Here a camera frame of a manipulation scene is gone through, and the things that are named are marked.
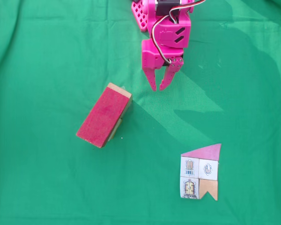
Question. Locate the wooden cube round window print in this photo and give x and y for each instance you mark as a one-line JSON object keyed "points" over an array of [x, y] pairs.
{"points": [[119, 123]]}

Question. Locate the red wooden roof block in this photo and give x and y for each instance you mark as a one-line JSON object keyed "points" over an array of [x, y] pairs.
{"points": [[103, 117]]}

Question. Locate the green cloth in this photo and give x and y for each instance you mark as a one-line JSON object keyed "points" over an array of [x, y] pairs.
{"points": [[37, 187]]}

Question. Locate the paper house picture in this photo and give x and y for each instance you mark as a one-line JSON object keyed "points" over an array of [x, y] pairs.
{"points": [[189, 168]]}

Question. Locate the wooden cube balcony window print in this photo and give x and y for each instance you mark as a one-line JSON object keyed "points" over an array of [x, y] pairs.
{"points": [[119, 91]]}

